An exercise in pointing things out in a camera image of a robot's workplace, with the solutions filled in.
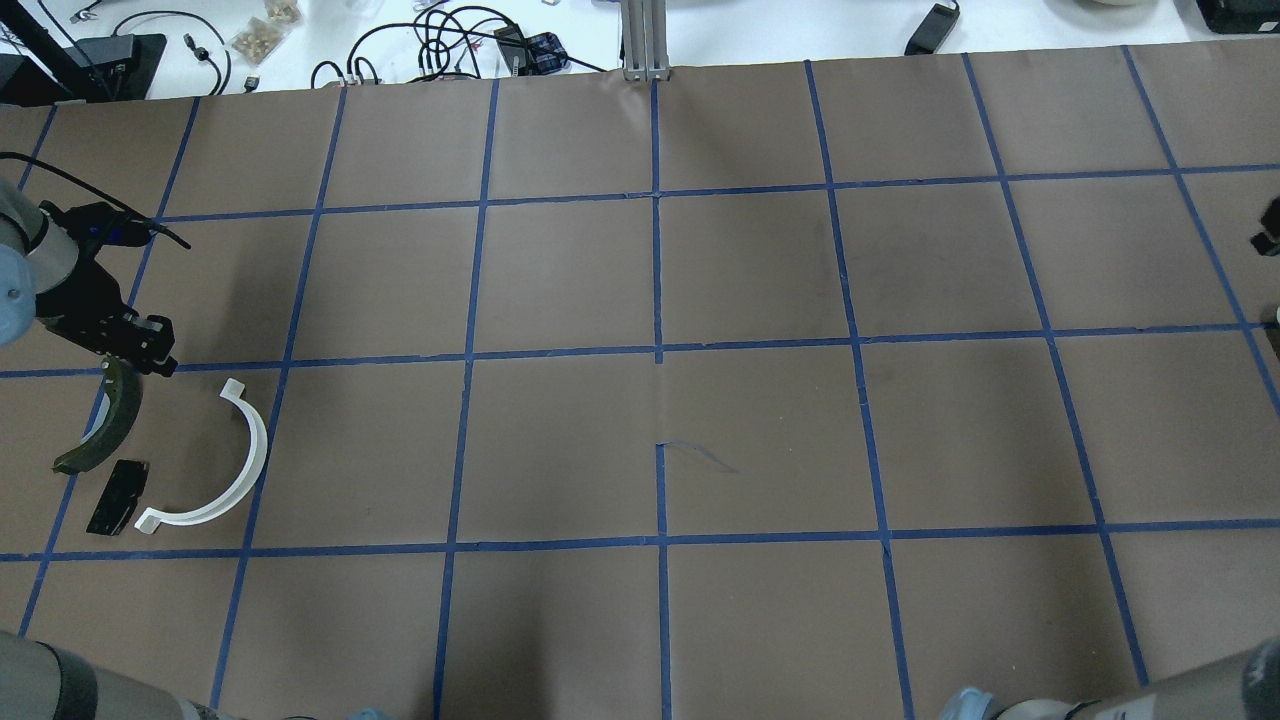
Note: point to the black brake pad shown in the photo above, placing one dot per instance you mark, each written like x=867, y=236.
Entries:
x=119, y=498

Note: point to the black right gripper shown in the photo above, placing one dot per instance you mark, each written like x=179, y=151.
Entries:
x=1266, y=240

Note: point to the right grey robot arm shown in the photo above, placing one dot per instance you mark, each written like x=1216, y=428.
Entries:
x=1092, y=517

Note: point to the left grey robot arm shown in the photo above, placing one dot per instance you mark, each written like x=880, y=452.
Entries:
x=51, y=277

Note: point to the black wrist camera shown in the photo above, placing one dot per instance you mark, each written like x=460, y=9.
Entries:
x=100, y=224

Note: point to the aluminium frame post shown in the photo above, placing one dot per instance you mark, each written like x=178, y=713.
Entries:
x=644, y=40

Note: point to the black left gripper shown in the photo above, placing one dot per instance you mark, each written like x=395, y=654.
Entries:
x=84, y=292

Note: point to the black power adapter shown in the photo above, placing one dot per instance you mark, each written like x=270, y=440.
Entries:
x=933, y=29

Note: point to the green curved brake shoe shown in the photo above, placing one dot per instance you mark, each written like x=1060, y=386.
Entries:
x=122, y=395

